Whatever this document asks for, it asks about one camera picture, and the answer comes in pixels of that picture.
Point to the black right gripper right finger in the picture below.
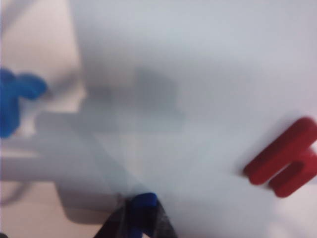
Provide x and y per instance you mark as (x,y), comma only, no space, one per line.
(162,223)

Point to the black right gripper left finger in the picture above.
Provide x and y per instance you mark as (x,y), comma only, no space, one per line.
(119,220)

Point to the dark blue letter y magnet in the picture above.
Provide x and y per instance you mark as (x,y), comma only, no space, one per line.
(143,202)

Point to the red letter h magnet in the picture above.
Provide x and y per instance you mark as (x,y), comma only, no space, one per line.
(277,158)

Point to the light blue letter r magnet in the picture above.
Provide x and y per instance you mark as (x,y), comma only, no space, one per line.
(12,99)

